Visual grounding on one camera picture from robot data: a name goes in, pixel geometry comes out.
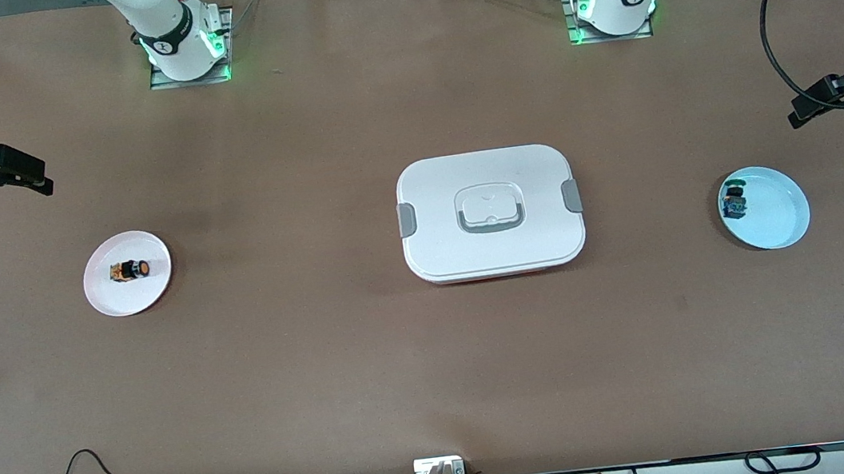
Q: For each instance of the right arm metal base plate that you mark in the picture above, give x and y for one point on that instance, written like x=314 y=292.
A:
x=189 y=81

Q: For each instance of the green push-button switch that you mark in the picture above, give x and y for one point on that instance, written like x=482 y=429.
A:
x=735 y=202

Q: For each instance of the light blue round plate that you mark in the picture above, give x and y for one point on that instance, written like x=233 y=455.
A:
x=773 y=214

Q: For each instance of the white lidded lunch box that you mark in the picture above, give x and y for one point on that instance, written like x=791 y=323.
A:
x=494 y=248

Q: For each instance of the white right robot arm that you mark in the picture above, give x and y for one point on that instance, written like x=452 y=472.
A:
x=162 y=23

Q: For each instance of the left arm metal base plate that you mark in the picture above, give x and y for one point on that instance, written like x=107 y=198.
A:
x=611 y=36

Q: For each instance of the orange push-button switch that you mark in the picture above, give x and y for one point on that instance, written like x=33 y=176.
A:
x=130 y=270

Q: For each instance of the pink round plate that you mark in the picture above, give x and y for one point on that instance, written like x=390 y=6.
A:
x=148 y=299

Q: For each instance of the white socket plate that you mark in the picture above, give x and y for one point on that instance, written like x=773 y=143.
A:
x=430 y=465

